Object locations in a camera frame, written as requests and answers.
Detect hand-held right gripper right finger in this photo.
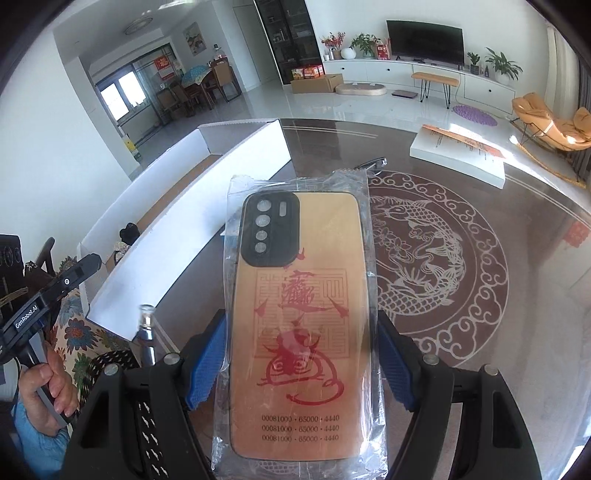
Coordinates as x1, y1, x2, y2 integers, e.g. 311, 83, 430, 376
378, 314, 544, 480

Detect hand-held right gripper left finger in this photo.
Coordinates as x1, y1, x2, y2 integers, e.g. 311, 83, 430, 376
61, 314, 228, 480

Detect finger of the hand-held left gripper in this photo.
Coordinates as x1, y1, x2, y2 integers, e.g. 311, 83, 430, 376
42, 253, 103, 302

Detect bagged wooden phone case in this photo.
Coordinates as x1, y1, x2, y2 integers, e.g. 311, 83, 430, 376
210, 168, 386, 480

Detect white storage box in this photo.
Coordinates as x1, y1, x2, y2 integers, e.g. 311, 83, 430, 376
76, 119, 293, 326

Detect person's left hand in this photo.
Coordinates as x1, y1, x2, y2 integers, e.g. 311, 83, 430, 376
18, 348, 80, 437

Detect floral patterned cloth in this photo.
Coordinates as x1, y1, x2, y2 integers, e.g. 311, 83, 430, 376
46, 256, 139, 402

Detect silver metal tube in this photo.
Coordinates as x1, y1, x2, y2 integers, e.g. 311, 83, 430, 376
139, 304, 158, 370

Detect black patterned clothing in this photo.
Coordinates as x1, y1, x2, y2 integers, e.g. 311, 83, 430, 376
134, 401, 162, 480

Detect window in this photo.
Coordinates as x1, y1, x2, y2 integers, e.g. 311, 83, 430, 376
99, 74, 148, 121

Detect black eyeglasses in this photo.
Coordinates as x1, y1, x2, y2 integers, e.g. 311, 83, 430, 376
348, 157, 389, 176

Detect white box lid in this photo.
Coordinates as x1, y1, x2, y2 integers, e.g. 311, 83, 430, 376
410, 124, 506, 188

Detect blue cloth dining table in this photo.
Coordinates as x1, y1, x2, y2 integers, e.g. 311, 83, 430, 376
181, 66, 211, 86

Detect purple floor mat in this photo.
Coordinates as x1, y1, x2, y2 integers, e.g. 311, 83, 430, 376
451, 104, 497, 127

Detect beige oval floor cushion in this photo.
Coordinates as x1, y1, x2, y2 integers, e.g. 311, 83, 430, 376
335, 82, 389, 97

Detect orange rocking chair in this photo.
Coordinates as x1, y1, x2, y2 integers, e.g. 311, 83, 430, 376
510, 92, 591, 153

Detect cardboard box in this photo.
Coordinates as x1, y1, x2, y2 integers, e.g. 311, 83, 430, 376
291, 74, 345, 94

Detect wooden bench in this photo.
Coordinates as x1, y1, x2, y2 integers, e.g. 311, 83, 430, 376
411, 71, 461, 109

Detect white television cabinet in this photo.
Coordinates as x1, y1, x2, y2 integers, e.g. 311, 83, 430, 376
323, 58, 546, 112

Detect dark glass cabinet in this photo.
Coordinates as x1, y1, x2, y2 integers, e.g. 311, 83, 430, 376
255, 0, 324, 85

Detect large leafy potted plant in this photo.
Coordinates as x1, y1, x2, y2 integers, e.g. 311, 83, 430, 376
485, 47, 523, 85

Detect bushy green potted plant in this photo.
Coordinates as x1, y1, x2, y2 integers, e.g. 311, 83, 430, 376
351, 33, 379, 58

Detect black television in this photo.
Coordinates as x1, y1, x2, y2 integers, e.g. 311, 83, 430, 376
386, 20, 465, 65

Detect red flower arrangement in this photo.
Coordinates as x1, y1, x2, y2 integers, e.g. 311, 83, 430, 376
321, 31, 347, 61

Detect wall painting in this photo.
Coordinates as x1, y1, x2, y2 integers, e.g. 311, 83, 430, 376
183, 21, 206, 55

